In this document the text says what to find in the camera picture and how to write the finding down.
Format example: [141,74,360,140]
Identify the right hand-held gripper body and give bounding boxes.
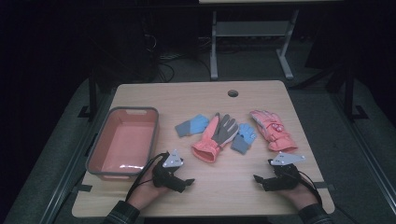
[267,151,307,191]

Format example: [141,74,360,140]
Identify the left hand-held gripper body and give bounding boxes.
[151,148,185,189]

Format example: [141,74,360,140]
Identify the dotted blue and grey glove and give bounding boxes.
[230,122,259,156]

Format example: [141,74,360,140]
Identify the pink glove with printed back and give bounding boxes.
[248,109,299,153]

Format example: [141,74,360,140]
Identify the pink basket with grey rim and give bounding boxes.
[85,106,160,182]

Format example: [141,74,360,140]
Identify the pink glove with grey palm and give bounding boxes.
[191,112,240,164]

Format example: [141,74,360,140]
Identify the plain blue and grey glove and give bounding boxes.
[175,114,210,138]

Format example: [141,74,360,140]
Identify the person's left hand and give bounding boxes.
[126,169,172,211]

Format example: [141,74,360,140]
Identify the grey tape strip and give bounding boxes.
[72,184,93,193]
[312,181,336,191]

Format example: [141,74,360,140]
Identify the black metal stand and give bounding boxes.
[78,66,99,121]
[342,63,370,121]

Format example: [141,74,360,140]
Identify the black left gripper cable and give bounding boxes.
[125,152,167,203]

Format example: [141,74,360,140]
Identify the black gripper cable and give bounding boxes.
[125,152,167,203]
[294,170,324,207]

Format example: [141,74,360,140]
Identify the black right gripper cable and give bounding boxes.
[294,170,324,207]

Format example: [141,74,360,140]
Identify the black floor cables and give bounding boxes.
[153,34,213,82]

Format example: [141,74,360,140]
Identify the grey metal desk frame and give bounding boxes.
[209,8,300,81]

